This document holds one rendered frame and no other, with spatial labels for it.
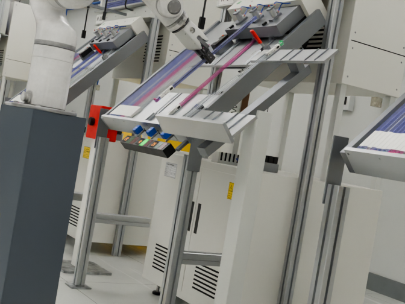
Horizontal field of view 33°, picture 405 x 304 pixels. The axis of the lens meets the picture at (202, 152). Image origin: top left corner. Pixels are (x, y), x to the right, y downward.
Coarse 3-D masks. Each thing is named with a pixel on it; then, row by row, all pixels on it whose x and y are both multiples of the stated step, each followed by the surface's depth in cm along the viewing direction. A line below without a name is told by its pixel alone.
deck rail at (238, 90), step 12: (300, 24) 251; (312, 24) 252; (324, 24) 255; (288, 36) 247; (300, 36) 250; (288, 48) 248; (252, 72) 241; (264, 72) 243; (240, 84) 239; (252, 84) 241; (228, 96) 237; (240, 96) 239; (216, 108) 235; (228, 108) 237
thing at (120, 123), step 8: (104, 120) 286; (112, 120) 278; (120, 120) 271; (128, 120) 264; (136, 120) 258; (144, 120) 254; (112, 128) 286; (120, 128) 278; (128, 128) 270; (144, 128) 257; (160, 128) 244; (160, 136) 250; (176, 136) 238; (184, 136) 232
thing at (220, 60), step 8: (224, 24) 306; (216, 32) 303; (224, 32) 297; (248, 40) 271; (264, 40) 261; (272, 40) 256; (232, 48) 274; (240, 48) 268; (248, 48) 263; (256, 48) 259; (216, 56) 276; (224, 56) 271; (232, 56) 266; (240, 56) 261; (248, 56) 256; (208, 64) 274; (216, 64) 268; (232, 64) 259; (240, 64) 254; (248, 64) 250
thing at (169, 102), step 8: (168, 96) 268; (176, 96) 263; (184, 96) 258; (200, 96) 249; (216, 96) 241; (152, 104) 270; (160, 104) 265; (168, 104) 260; (176, 104) 256; (184, 104) 251; (192, 104) 247; (208, 104) 239; (144, 112) 268; (152, 112) 262; (160, 112) 258; (168, 112) 253; (176, 112) 249; (152, 120) 255
